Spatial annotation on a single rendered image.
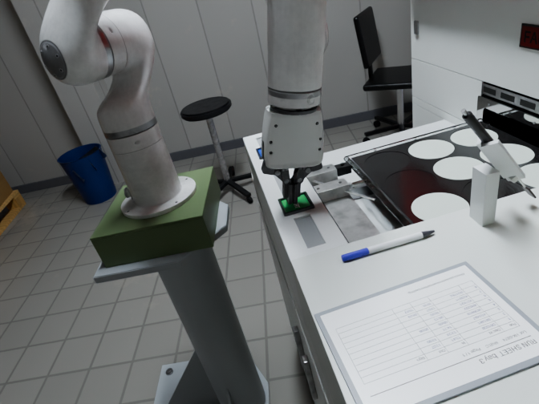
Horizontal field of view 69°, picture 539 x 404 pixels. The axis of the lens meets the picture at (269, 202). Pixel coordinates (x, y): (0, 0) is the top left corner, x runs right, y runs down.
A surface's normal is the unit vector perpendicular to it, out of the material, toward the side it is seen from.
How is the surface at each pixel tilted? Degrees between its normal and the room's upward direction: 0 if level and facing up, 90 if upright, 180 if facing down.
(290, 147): 92
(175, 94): 90
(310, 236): 0
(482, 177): 90
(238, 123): 90
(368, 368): 0
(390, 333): 0
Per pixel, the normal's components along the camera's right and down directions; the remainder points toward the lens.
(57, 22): -0.36, 0.12
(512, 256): -0.21, -0.83
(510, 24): -0.96, 0.27
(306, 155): 0.22, 0.56
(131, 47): 0.84, 0.36
